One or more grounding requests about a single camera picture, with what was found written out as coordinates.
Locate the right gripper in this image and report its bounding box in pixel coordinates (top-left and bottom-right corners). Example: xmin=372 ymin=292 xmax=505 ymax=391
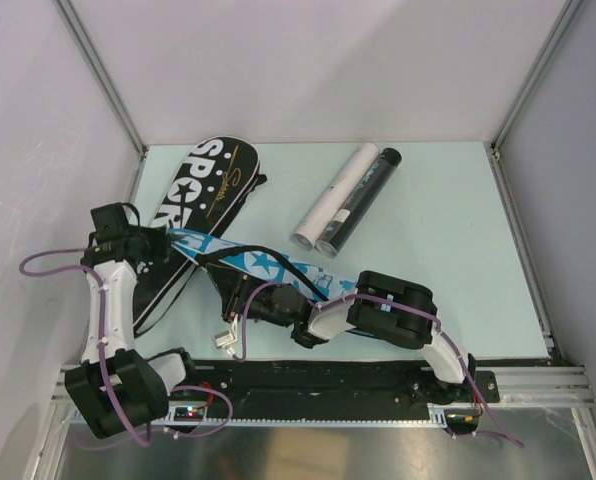
xmin=207 ymin=263 xmax=292 ymax=328

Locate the blue racket cover bag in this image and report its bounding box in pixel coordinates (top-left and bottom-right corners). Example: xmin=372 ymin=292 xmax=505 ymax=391
xmin=169 ymin=228 xmax=355 ymax=323

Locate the black racket cover bag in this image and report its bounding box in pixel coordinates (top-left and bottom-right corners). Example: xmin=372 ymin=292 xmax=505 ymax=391
xmin=133 ymin=136 xmax=266 ymax=336

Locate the black shuttlecock tube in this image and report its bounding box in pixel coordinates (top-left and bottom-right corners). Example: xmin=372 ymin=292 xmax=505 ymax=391
xmin=316 ymin=147 xmax=402 ymax=258

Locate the white shuttlecock tube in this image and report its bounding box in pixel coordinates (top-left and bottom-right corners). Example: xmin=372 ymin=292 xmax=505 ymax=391
xmin=292 ymin=143 xmax=379 ymax=250

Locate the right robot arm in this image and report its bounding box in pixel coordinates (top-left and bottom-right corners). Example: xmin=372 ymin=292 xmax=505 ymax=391
xmin=222 ymin=271 xmax=476 ymax=401

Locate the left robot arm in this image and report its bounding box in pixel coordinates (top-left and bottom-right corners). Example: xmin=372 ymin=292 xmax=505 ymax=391
xmin=65 ymin=202 xmax=200 ymax=439

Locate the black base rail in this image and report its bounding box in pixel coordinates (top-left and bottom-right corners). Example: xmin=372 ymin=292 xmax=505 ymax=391
xmin=164 ymin=360 xmax=500 ymax=425

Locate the left aluminium frame post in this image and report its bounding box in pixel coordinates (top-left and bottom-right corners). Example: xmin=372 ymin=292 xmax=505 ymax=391
xmin=53 ymin=0 xmax=146 ymax=157

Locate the aluminium frame post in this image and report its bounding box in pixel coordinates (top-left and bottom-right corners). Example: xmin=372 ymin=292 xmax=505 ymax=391
xmin=490 ymin=0 xmax=587 ymax=151
xmin=53 ymin=0 xmax=146 ymax=157

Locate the right aluminium frame post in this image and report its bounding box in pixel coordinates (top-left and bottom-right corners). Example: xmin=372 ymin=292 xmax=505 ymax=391
xmin=490 ymin=0 xmax=587 ymax=151

